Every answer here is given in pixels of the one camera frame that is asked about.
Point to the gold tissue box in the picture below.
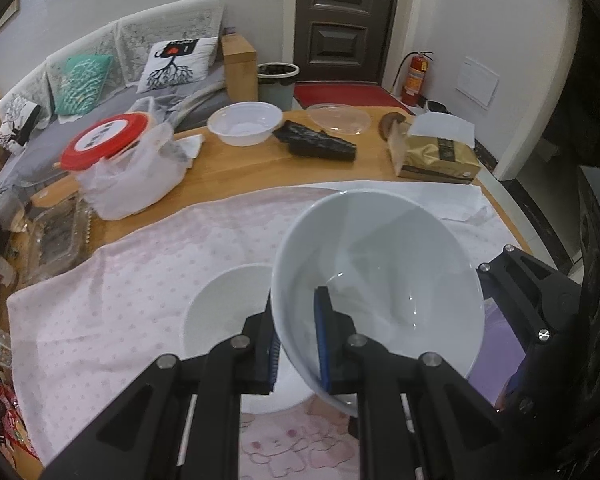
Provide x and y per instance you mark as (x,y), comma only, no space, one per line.
(435,160)

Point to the dark brown door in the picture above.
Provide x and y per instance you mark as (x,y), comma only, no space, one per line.
(347,20)

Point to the white wall panel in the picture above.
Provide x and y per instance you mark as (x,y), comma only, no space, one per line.
(477,82)

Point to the clear plastic tray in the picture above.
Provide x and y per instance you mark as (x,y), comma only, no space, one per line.
(55,240)

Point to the red lid plastic container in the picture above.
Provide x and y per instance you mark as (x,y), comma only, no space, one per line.
(105,137)

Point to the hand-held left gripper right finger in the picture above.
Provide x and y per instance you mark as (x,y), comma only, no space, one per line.
(324,340)

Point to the red snack packet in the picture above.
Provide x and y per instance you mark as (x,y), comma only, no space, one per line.
(2,410)

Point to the white tree print pillow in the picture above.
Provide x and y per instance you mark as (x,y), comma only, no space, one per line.
(175,67)

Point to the black folded object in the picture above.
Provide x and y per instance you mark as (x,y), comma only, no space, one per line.
(315,142)

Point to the purple plate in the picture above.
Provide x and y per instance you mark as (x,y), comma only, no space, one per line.
(500,330)

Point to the red doormat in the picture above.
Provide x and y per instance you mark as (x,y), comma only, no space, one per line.
(345,95)

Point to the grey trash bin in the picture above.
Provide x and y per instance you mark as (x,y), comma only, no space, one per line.
(277,87)

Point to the grey sofa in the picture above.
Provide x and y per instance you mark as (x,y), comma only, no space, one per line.
(80,125)

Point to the pink dotted cloth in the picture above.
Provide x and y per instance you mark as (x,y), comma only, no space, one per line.
(130,285)

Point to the black and white pillow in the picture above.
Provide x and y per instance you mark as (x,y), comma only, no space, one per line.
(17,122)

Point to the brown round object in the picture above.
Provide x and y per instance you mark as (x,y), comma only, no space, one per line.
(392,125)

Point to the black and white round container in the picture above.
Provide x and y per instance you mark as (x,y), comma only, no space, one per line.
(436,107)

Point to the red fire extinguisher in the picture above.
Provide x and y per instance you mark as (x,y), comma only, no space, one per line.
(415,80)

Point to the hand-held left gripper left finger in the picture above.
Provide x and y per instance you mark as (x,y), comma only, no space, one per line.
(273,360)

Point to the wide framed landscape painting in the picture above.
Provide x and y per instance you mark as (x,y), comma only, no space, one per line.
(5,17)

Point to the teal pillow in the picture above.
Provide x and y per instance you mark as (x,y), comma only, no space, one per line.
(82,85)

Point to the clear plastic lid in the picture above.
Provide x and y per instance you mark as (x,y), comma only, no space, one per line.
(340,117)

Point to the white plastic bowl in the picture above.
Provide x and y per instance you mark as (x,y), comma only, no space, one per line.
(245,122)

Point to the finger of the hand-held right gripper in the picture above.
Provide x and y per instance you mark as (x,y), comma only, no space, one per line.
(525,285)

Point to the clear plastic bag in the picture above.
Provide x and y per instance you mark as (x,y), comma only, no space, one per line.
(130,190)

